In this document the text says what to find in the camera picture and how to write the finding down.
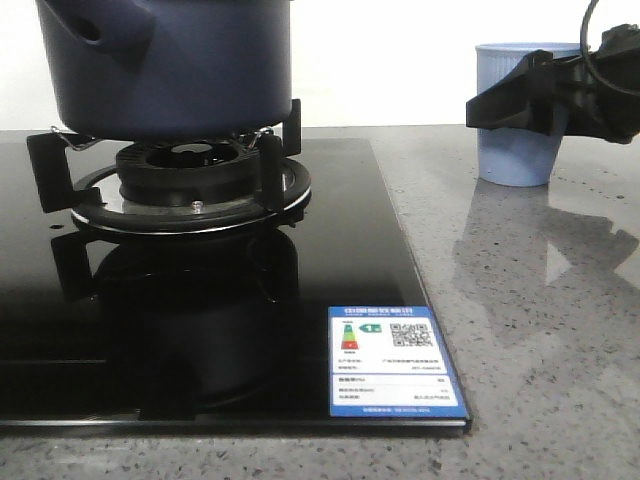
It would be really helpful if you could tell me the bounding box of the blue energy label sticker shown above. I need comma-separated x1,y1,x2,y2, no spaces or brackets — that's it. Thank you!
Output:
328,306,470,426

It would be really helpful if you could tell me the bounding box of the dark blue cooking pot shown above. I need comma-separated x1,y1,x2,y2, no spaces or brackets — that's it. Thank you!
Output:
37,1,292,141

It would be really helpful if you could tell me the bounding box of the black glass gas stove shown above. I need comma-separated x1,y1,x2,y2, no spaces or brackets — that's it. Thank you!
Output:
1,134,471,436

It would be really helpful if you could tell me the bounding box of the light blue ribbed cup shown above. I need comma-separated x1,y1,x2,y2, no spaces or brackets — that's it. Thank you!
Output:
476,42,579,187

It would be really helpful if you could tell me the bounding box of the black burner head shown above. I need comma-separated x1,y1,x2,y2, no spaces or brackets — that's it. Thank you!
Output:
116,140,259,207

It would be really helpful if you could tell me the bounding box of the black pot support grate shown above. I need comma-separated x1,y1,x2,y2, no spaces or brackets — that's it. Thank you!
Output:
26,100,311,236

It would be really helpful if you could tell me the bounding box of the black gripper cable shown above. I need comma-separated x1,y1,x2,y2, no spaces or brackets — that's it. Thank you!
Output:
578,0,640,95

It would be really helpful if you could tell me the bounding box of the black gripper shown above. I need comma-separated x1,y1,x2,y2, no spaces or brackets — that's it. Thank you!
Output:
466,24,639,144

